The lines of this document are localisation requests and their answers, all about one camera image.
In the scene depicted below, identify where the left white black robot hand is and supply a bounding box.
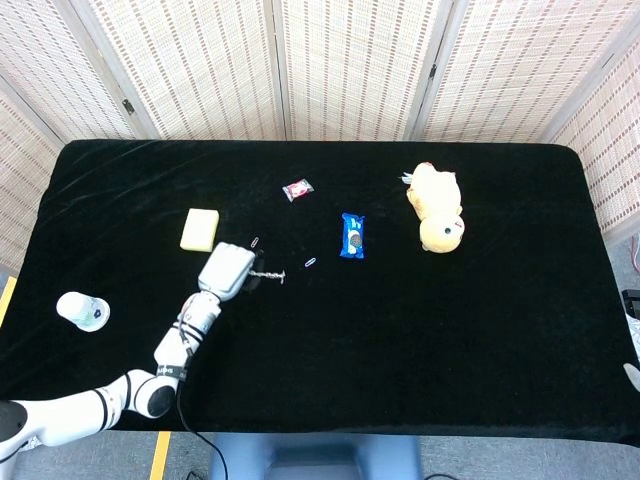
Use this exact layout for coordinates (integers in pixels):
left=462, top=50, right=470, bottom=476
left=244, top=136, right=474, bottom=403
left=197, top=241, right=266, bottom=302

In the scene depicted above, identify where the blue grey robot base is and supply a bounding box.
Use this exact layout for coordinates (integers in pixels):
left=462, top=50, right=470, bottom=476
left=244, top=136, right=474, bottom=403
left=207, top=432, right=424, bottom=480

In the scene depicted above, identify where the yellow green sponge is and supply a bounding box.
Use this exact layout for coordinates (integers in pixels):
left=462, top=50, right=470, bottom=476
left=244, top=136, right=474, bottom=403
left=179, top=208, right=221, bottom=253

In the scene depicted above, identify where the red white candy packet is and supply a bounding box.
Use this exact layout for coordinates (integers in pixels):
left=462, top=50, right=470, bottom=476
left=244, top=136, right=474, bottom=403
left=281, top=180, right=315, bottom=203

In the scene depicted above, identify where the blue cookie packet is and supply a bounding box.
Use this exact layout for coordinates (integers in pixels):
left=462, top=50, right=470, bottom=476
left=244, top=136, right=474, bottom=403
left=339, top=212, right=367, bottom=261

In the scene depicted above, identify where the white paper cup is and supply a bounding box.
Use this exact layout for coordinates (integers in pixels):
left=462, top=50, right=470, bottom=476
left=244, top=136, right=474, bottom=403
left=55, top=291, right=111, bottom=333

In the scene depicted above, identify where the black velvet tablecloth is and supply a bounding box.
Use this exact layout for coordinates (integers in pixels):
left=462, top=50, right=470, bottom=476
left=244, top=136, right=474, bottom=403
left=0, top=139, right=640, bottom=446

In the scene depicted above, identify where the yellow plush duck toy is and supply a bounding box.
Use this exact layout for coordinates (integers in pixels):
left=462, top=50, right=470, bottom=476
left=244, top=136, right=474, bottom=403
left=399, top=161, right=466, bottom=255

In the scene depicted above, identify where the woven folding screen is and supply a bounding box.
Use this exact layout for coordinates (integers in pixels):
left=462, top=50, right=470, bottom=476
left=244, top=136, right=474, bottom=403
left=0, top=0, right=640, bottom=274

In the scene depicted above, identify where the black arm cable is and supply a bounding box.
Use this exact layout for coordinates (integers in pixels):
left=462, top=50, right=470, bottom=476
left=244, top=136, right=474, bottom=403
left=172, top=344, right=226, bottom=480

